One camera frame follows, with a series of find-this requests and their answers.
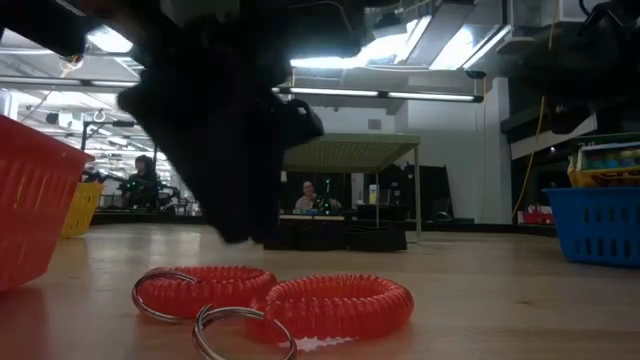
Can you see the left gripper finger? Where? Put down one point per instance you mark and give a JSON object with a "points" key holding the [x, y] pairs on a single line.
{"points": [[230, 200], [267, 200]]}

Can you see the green crayon box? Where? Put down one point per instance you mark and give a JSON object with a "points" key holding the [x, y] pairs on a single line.
{"points": [[600, 179], [610, 159]]}

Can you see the green perforated metal shelf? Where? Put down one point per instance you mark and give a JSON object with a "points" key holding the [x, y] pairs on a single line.
{"points": [[360, 152]]}

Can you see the blue plastic basket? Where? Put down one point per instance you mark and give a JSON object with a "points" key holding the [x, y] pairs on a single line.
{"points": [[600, 225]]}

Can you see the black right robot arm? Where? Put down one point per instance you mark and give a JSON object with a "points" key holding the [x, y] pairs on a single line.
{"points": [[600, 60]]}

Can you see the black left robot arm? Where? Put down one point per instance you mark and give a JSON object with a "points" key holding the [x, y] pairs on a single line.
{"points": [[40, 25]]}

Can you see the person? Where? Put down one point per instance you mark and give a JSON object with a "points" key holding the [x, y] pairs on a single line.
{"points": [[144, 180], [306, 197]]}

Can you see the red box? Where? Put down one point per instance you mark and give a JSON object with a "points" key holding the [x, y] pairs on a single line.
{"points": [[535, 216]]}

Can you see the white bottle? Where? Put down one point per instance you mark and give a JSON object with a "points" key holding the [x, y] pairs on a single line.
{"points": [[373, 195]]}

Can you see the yellow plastic basket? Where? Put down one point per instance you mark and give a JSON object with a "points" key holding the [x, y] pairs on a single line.
{"points": [[82, 210]]}

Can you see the black cabinet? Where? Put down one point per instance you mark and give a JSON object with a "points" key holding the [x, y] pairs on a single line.
{"points": [[430, 192]]}

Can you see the long black linear light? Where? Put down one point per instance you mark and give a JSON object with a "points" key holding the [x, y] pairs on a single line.
{"points": [[400, 95]]}

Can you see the orange plastic basket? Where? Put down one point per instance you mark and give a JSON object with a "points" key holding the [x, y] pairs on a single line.
{"points": [[35, 200]]}

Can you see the black aluminium table frame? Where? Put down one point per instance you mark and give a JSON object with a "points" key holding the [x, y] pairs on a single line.
{"points": [[150, 219]]}

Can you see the black metal stand frame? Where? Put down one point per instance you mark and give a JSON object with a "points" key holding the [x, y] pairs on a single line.
{"points": [[120, 123]]}

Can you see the grey square wall panel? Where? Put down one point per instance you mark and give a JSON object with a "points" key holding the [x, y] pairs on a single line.
{"points": [[374, 124]]}

